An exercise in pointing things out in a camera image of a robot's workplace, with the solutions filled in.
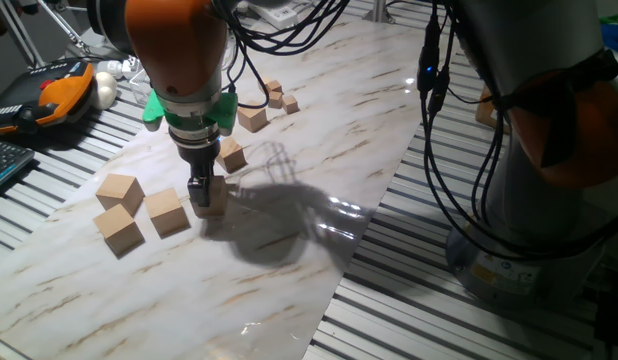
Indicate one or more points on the white round object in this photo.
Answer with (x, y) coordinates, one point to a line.
(105, 90)

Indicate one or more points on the large wooden cube block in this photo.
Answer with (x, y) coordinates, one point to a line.
(120, 192)
(166, 211)
(253, 119)
(231, 155)
(118, 229)
(219, 200)

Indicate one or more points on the white marble pattern mat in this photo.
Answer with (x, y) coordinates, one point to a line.
(289, 150)

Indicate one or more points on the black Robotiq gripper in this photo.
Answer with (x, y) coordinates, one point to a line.
(199, 155)

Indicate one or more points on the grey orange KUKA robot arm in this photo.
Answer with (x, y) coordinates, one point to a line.
(179, 45)

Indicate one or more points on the clear plastic container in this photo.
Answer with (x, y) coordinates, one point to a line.
(139, 85)

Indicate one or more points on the green cloth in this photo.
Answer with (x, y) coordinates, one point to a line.
(614, 19)

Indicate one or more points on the blue bag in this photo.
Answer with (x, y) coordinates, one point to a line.
(616, 37)

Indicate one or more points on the orange black teach pendant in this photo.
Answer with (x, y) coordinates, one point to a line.
(54, 95)

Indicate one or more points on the small wooden cube block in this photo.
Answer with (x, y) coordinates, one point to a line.
(275, 100)
(264, 86)
(275, 86)
(290, 104)

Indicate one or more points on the black computer keyboard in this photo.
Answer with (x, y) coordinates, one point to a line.
(6, 162)

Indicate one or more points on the white power strip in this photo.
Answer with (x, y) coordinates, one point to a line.
(278, 14)

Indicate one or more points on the white power plug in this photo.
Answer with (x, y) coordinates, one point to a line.
(116, 67)

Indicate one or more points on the orange brown bin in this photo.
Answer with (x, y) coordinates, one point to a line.
(486, 112)

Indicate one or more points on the aluminium profile post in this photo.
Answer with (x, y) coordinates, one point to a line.
(379, 11)

